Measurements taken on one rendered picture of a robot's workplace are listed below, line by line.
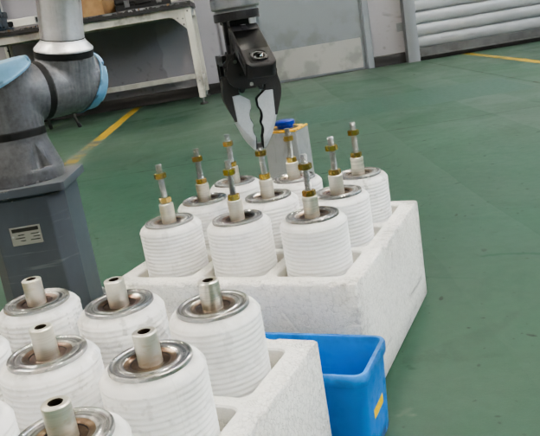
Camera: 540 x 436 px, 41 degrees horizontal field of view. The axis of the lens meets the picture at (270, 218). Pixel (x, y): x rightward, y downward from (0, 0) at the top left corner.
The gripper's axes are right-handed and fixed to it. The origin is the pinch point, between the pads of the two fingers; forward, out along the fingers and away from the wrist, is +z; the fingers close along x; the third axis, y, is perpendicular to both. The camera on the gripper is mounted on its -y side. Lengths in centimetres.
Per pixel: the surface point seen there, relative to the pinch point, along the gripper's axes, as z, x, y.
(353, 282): 16.4, -3.7, -26.0
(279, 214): 11.3, -0.4, -4.1
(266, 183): 6.9, 0.2, -0.4
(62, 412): 7, 30, -60
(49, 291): 9.0, 33.5, -24.2
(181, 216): 9.1, 14.5, -0.8
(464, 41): 24, -288, 459
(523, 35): 28, -337, 448
